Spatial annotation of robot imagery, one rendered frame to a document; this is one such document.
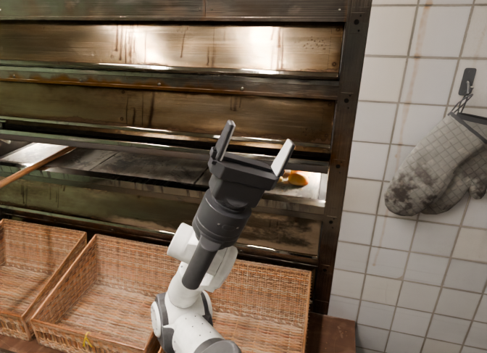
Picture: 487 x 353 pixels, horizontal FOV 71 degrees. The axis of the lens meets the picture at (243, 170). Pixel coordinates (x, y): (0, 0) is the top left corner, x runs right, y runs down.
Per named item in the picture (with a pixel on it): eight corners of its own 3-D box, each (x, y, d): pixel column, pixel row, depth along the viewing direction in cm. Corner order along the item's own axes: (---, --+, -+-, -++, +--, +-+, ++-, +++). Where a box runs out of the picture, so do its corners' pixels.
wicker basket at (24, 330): (16, 255, 207) (3, 217, 195) (98, 270, 194) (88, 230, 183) (-68, 319, 164) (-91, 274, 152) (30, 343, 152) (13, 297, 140)
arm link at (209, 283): (242, 242, 64) (222, 272, 74) (198, 222, 64) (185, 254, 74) (231, 272, 60) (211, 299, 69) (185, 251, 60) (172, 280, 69)
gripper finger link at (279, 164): (286, 136, 57) (270, 167, 59) (293, 146, 54) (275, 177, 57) (294, 139, 57) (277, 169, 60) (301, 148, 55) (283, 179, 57)
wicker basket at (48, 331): (103, 272, 193) (95, 231, 182) (196, 292, 180) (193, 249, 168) (35, 345, 151) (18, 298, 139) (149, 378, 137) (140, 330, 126)
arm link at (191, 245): (246, 217, 65) (224, 259, 70) (196, 193, 65) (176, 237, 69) (236, 253, 55) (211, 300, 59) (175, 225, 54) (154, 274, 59)
